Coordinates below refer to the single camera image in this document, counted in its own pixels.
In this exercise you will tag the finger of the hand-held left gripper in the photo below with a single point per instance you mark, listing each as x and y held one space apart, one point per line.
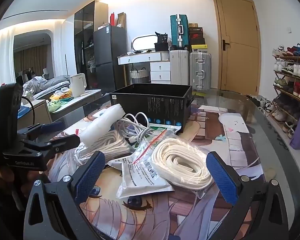
65 142
50 127

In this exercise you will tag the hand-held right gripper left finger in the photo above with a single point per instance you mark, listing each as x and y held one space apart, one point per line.
90 175

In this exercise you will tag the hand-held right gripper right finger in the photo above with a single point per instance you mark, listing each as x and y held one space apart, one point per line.
222 177

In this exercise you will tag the white foam roll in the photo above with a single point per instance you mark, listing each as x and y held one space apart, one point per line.
100 125

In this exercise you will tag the white printed packet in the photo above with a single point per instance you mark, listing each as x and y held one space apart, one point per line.
137 180

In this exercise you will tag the black cardboard box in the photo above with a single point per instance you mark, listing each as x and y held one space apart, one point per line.
152 105

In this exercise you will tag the person's left hand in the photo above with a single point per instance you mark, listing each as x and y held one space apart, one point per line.
5 182

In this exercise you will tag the grey side cabinet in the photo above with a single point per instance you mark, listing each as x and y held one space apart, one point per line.
37 115

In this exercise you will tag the green snack packet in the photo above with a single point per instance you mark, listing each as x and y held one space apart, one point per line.
54 105

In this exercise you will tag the yellow snack packet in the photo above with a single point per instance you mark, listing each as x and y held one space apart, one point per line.
61 97

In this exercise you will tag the grey blanket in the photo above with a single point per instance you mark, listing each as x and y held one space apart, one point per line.
47 83

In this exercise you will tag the printed cartoon desk mat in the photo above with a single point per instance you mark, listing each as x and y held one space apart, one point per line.
215 130

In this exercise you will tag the white electric kettle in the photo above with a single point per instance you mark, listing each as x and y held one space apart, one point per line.
77 85

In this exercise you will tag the white curtain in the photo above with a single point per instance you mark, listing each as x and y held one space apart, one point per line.
62 50

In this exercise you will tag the pile of shoes on floor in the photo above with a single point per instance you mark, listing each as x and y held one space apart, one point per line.
260 103

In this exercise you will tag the dark grey fridge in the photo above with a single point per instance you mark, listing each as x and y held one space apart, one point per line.
110 55

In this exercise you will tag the woven basket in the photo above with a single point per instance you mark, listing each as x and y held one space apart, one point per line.
140 76

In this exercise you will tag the black glass cabinet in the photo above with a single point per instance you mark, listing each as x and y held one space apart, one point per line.
83 30

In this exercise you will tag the silver suitcase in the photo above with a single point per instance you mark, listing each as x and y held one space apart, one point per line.
200 70

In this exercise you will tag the white suitcase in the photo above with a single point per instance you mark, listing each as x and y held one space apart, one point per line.
180 67

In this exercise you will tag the white dressing desk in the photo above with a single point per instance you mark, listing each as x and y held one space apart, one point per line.
160 70

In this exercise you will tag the metal shoe rack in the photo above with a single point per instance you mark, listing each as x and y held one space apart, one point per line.
290 77

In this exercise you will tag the wooden door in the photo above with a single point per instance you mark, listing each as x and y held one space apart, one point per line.
240 55

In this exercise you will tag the oval mirror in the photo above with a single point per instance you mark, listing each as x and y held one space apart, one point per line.
145 42

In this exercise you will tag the rows of shoes on rack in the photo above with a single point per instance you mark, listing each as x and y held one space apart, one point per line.
290 67

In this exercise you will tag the brown cardboard box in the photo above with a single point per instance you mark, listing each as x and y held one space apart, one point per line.
121 20

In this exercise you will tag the yellow black box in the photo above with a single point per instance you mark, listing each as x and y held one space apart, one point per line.
199 47

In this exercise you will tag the black bag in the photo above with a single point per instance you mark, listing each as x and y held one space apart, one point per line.
161 46

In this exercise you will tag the black red shoe box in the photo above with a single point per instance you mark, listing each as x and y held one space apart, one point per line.
196 33

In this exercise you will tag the teal suitcase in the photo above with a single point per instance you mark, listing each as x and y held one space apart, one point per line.
177 30

